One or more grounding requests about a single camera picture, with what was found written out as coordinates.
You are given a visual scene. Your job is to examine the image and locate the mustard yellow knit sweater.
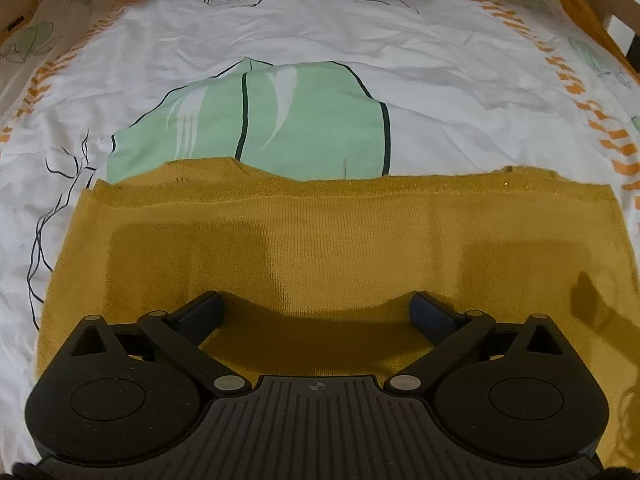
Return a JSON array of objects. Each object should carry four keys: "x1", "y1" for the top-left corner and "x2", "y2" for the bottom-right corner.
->
[{"x1": 36, "y1": 156, "x2": 640, "y2": 467}]

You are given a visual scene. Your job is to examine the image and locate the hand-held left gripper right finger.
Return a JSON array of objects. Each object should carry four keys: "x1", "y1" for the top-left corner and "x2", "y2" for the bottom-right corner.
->
[{"x1": 384, "y1": 291, "x2": 571, "y2": 396}]

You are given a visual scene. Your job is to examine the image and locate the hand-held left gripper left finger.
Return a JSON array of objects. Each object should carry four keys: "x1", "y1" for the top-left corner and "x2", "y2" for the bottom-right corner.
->
[{"x1": 70, "y1": 290, "x2": 252, "y2": 396}]

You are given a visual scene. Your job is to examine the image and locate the white printed blanket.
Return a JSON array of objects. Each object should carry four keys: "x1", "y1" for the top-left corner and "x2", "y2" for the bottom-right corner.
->
[{"x1": 0, "y1": 0, "x2": 640, "y2": 466}]

